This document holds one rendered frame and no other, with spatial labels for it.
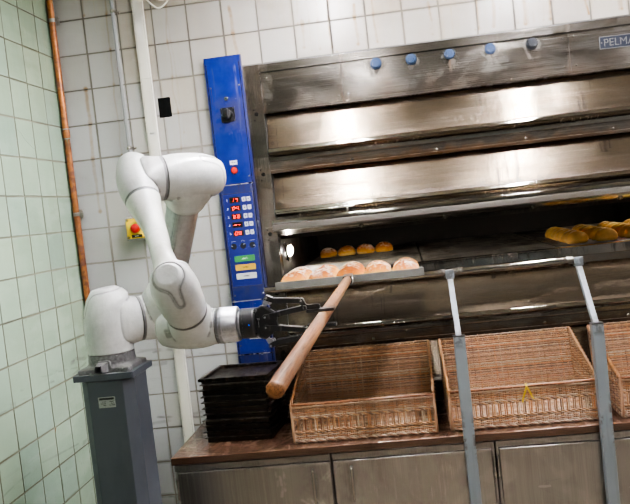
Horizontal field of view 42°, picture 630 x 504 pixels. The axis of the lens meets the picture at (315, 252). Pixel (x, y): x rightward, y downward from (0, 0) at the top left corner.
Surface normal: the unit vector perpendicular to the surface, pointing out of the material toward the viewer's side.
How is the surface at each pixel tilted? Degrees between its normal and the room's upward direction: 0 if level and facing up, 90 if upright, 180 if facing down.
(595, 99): 70
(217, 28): 90
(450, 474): 91
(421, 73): 90
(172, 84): 90
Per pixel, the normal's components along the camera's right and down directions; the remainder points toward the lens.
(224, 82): -0.11, 0.07
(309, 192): -0.14, -0.28
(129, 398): 0.62, -0.03
